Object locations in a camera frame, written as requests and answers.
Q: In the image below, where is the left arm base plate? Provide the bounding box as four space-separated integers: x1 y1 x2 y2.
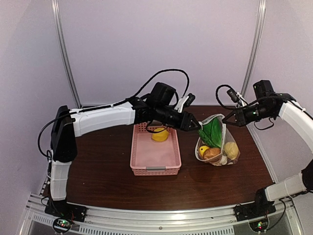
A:
45 198 87 222

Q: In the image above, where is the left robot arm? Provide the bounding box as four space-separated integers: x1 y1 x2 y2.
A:
50 82 201 217

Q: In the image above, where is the left aluminium corner post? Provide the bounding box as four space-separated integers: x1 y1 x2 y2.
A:
51 0 82 108

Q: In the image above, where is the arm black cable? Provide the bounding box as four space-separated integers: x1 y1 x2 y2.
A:
215 84 255 110
132 69 190 103

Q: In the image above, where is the aluminium corner post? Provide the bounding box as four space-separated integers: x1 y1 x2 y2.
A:
241 0 267 96
51 0 82 108

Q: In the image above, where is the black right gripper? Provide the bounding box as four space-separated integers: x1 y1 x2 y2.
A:
223 102 275 127

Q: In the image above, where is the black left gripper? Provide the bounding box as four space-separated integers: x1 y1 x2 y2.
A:
155 104 201 131

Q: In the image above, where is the yellow lemon toy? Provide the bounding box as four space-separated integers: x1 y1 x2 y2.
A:
199 145 210 158

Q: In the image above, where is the right circuit board with LEDs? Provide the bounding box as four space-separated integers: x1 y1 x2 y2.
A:
249 219 269 233

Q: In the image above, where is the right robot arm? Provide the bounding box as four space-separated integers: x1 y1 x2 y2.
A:
232 80 313 216

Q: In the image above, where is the left circuit board with LEDs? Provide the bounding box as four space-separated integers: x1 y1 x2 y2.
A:
52 218 74 234

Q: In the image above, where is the pale yellow wrinkled fruit toy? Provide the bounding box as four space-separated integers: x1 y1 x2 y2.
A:
224 141 239 160

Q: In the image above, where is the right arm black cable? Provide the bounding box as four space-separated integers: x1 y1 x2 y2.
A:
215 84 255 110

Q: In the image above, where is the right aluminium corner post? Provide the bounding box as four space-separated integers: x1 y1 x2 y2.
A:
241 0 267 96

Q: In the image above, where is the brown potato toy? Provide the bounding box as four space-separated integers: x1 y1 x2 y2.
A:
203 148 221 160

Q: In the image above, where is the clear zip top bag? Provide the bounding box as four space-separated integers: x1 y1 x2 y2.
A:
195 114 240 166

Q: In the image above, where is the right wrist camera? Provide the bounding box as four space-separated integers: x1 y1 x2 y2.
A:
227 88 247 107

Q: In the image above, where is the circuit board with leds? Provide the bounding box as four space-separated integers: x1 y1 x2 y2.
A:
249 219 269 233
52 218 74 234

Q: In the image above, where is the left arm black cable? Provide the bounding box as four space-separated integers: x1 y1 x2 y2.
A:
132 69 190 103

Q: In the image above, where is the dark green cucumber toy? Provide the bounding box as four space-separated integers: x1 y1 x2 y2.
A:
198 129 214 147

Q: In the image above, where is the green bok choy toy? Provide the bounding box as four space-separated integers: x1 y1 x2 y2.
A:
201 117 222 148

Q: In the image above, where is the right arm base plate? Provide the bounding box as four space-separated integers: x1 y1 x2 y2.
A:
233 202 276 222

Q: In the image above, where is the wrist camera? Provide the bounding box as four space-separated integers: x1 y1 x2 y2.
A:
174 93 196 113
227 88 247 107

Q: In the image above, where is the front aluminium frame rail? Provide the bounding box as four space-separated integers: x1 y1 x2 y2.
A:
19 193 301 235

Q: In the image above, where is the pink perforated plastic basket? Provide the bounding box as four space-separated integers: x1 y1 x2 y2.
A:
130 123 181 176

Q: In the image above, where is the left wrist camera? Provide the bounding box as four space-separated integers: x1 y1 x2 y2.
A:
174 93 196 113

